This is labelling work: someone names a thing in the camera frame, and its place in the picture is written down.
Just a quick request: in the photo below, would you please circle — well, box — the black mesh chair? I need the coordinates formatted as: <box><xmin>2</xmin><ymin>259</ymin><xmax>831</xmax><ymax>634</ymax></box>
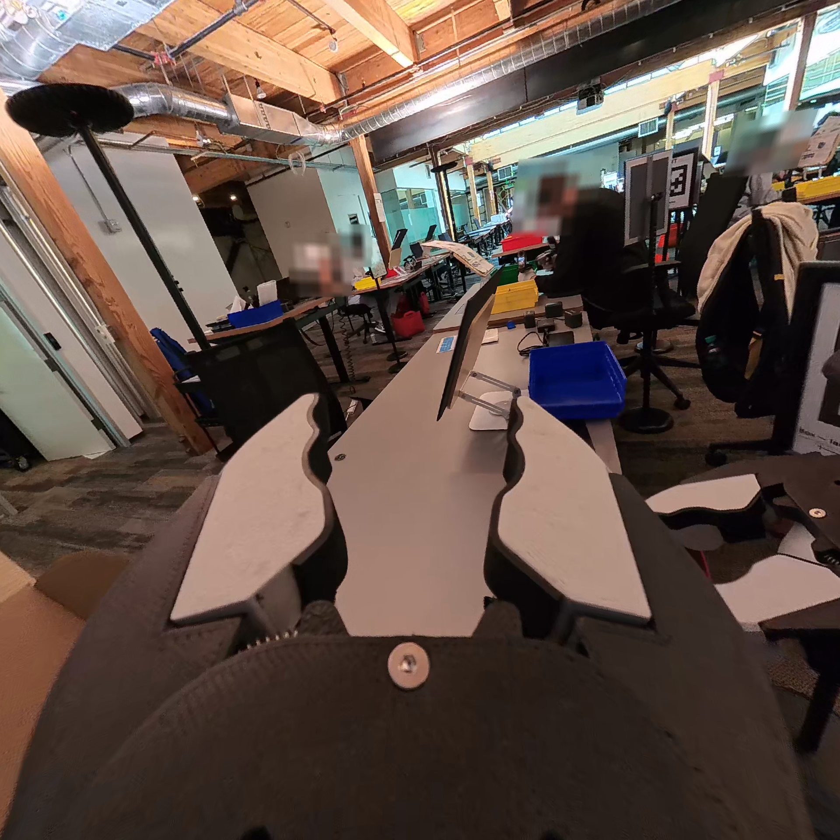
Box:
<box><xmin>174</xmin><ymin>318</ymin><xmax>349</xmax><ymax>460</ymax></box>

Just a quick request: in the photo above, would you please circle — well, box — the black high-back chair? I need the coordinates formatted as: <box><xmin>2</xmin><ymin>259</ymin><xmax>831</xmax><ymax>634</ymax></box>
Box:
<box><xmin>694</xmin><ymin>206</ymin><xmax>821</xmax><ymax>463</ymax></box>

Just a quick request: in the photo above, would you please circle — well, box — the black document stand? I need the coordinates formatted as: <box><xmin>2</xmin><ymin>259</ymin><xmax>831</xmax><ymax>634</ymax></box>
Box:
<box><xmin>436</xmin><ymin>266</ymin><xmax>523</xmax><ymax>432</ymax></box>

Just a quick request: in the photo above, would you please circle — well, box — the cream jacket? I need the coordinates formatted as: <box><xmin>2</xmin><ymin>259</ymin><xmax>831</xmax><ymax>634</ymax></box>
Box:
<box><xmin>697</xmin><ymin>201</ymin><xmax>820</xmax><ymax>317</ymax></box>

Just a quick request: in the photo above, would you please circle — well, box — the black swivel chair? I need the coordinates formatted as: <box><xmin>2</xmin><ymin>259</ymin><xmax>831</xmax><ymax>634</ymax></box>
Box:
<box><xmin>583</xmin><ymin>259</ymin><xmax>698</xmax><ymax>435</ymax></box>

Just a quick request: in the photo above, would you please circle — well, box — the big yellow plastic bin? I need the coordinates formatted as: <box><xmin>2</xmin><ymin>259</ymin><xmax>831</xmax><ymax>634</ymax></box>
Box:
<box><xmin>490</xmin><ymin>280</ymin><xmax>541</xmax><ymax>315</ymax></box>

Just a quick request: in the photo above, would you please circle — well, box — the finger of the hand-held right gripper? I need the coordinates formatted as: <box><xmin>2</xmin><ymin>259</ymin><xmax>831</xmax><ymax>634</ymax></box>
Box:
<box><xmin>646</xmin><ymin>472</ymin><xmax>767</xmax><ymax>551</ymax></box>
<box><xmin>714</xmin><ymin>524</ymin><xmax>840</xmax><ymax>626</ymax></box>

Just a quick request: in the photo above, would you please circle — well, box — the black framed sign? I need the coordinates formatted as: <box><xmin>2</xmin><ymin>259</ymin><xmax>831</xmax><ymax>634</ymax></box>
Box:
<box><xmin>789</xmin><ymin>261</ymin><xmax>840</xmax><ymax>458</ymax></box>

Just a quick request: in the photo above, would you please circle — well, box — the black floor lamp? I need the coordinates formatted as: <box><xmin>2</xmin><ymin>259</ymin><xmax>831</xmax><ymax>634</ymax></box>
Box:
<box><xmin>7</xmin><ymin>84</ymin><xmax>214</xmax><ymax>352</ymax></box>

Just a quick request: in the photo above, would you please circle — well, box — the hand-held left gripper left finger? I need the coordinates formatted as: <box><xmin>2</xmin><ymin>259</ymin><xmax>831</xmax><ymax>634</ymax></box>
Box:
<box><xmin>169</xmin><ymin>392</ymin><xmax>347</xmax><ymax>632</ymax></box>

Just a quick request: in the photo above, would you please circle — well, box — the silver ventilation duct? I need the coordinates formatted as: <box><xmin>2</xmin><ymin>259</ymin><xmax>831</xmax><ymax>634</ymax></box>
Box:
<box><xmin>0</xmin><ymin>0</ymin><xmax>370</xmax><ymax>147</ymax></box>

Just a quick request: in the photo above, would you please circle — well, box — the big blue plastic bin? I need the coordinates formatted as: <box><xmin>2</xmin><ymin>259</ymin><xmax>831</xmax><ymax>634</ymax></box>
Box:
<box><xmin>528</xmin><ymin>340</ymin><xmax>628</xmax><ymax>422</ymax></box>

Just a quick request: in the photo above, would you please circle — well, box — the white cardboard mailer box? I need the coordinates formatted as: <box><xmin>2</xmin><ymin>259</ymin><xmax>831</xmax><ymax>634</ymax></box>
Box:
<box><xmin>0</xmin><ymin>550</ymin><xmax>132</xmax><ymax>828</ymax></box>

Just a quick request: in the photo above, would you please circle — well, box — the small blue plastic bin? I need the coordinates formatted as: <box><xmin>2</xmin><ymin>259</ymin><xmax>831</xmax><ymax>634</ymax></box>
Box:
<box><xmin>226</xmin><ymin>300</ymin><xmax>285</xmax><ymax>329</ymax></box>

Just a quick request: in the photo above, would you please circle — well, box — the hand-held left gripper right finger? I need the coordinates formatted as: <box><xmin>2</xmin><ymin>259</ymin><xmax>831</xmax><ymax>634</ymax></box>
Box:
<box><xmin>484</xmin><ymin>395</ymin><xmax>654</xmax><ymax>643</ymax></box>

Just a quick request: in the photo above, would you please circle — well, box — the tag sign board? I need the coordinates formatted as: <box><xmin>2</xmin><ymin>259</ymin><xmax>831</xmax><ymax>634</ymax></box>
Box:
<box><xmin>623</xmin><ymin>147</ymin><xmax>700</xmax><ymax>248</ymax></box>

